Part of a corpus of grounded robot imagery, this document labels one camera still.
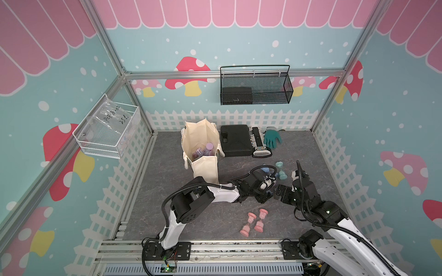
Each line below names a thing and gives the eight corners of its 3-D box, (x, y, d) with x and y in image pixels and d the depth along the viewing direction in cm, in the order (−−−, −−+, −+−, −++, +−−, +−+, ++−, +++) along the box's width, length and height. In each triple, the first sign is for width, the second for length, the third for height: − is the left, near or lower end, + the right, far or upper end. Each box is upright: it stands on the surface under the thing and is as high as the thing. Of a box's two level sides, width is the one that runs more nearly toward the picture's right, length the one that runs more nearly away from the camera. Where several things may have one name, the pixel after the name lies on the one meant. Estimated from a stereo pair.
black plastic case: (219, 156, 109) (219, 150, 104) (220, 131, 124) (220, 124, 118) (251, 156, 109) (252, 150, 104) (248, 131, 124) (249, 124, 118)
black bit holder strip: (252, 157, 109) (252, 155, 107) (248, 129, 125) (249, 127, 123) (271, 157, 109) (272, 155, 107) (266, 129, 125) (266, 127, 123)
